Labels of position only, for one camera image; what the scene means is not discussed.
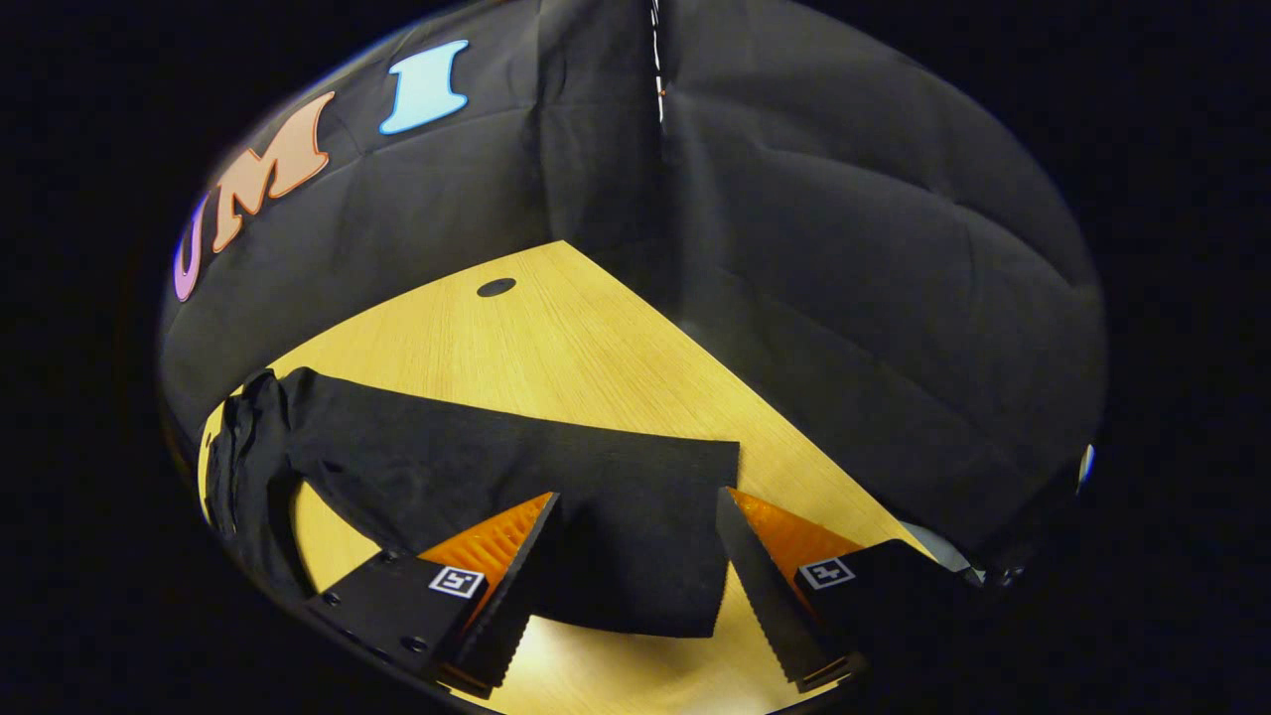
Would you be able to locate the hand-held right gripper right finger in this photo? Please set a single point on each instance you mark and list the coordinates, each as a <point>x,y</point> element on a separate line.
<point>765,596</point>

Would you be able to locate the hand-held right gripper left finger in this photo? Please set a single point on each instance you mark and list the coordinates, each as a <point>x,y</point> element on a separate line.
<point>516,586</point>

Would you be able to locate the black buttoned shirt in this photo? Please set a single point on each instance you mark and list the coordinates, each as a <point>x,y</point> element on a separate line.
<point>447,447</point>

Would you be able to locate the black backdrop cloth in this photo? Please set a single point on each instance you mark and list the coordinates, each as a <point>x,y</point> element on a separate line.
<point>844,298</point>

